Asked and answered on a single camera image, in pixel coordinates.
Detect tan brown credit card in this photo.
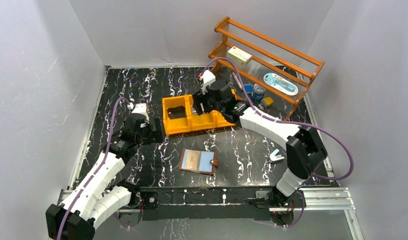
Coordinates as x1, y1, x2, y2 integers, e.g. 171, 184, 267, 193
183, 150, 200, 171

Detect brown leather card holder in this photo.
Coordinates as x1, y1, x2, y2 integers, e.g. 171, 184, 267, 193
178, 148, 219, 176

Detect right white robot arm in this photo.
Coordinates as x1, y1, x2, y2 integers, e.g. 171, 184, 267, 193
192, 80, 327, 201

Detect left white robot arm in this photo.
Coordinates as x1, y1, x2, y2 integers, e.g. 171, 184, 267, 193
45, 113, 163, 240

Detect black card in bin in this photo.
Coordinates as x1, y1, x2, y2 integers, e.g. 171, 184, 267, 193
167, 105, 186, 120

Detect red white pen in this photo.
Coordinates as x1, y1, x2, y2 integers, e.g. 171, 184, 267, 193
232, 72, 242, 89

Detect orange three-compartment bin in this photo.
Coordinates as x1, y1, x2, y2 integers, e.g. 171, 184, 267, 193
162, 94, 235, 135

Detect blue round tin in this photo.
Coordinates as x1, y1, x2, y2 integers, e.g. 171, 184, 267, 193
251, 83, 266, 102

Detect white cardboard box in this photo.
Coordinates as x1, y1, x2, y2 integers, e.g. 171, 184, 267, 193
226, 46, 252, 66

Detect yellow grey sharpener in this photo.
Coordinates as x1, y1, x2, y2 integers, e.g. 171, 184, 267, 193
259, 97, 274, 109

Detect orange wooden shelf rack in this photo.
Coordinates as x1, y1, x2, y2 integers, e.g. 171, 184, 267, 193
209, 16, 325, 120

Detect blue blister pack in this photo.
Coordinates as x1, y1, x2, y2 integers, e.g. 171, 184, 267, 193
263, 73, 298, 96

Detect white blue clip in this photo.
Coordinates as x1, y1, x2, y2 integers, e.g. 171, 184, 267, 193
268, 149, 285, 164

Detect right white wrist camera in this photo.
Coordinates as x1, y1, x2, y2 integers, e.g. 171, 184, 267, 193
198, 70, 216, 95

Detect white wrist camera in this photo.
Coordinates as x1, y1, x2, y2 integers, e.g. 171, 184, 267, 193
127, 102, 149, 121
198, 70, 216, 95

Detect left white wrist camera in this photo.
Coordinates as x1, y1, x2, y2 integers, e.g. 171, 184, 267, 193
127, 102, 149, 121

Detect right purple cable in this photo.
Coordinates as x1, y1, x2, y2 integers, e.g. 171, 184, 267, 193
198, 56, 354, 229

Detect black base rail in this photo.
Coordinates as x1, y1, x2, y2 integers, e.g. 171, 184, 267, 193
109, 185, 307, 222

